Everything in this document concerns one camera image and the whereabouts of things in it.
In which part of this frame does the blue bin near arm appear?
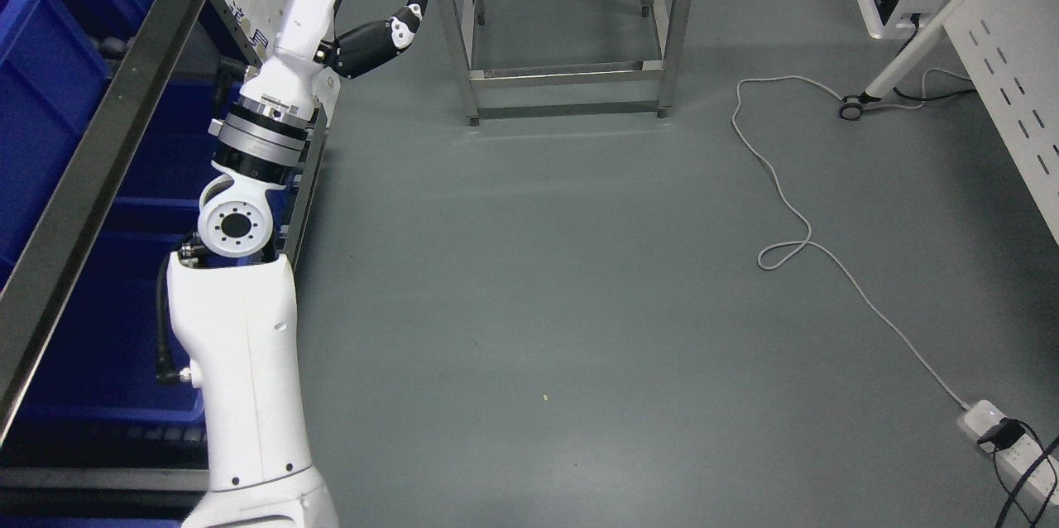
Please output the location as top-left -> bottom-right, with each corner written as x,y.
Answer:
17,79 -> 217,426

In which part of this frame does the black power cable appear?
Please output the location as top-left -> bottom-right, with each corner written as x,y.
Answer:
894,13 -> 979,103

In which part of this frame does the white power strip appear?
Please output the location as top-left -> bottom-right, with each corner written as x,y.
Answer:
957,400 -> 1057,509

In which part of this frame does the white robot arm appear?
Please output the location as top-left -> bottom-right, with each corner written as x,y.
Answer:
165,97 -> 339,527

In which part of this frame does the white perforated desk panel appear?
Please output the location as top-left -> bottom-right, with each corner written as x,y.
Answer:
943,0 -> 1058,235

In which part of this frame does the white desk leg with caster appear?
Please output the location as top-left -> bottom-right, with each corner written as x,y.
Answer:
837,0 -> 965,121

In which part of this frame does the stainless steel table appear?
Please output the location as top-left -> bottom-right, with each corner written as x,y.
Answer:
439,0 -> 692,126

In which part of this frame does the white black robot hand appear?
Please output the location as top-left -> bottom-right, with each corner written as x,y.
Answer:
238,0 -> 428,119

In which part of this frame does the blue bin large left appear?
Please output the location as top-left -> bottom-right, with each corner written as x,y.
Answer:
1,0 -> 155,281

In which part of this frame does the metal shelf rack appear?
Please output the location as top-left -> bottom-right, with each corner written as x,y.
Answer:
0,0 -> 328,528

